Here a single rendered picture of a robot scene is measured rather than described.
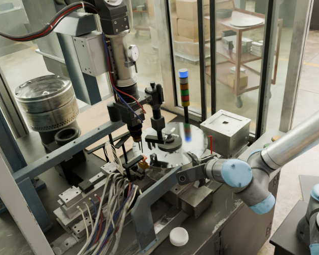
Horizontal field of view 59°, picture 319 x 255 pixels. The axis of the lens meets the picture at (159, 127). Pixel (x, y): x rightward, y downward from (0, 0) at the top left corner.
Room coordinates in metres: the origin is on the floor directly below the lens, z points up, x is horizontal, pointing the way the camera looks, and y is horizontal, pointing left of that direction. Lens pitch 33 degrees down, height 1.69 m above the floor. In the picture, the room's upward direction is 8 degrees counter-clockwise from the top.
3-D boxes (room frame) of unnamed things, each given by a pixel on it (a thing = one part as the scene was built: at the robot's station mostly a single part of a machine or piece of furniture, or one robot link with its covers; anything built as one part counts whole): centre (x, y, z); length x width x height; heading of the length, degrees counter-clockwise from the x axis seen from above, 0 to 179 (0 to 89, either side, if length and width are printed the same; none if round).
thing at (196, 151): (0.84, -0.11, 1.01); 0.09 x 0.06 x 0.03; 20
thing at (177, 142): (1.01, -0.03, 0.96); 0.11 x 0.11 x 0.03
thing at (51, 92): (1.47, 0.60, 0.93); 0.31 x 0.31 x 0.36
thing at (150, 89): (0.94, 0.00, 1.17); 0.06 x 0.05 x 0.20; 121
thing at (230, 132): (1.18, -0.33, 0.82); 0.18 x 0.18 x 0.15; 40
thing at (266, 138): (0.95, -0.45, 0.82); 0.28 x 0.11 x 0.15; 130
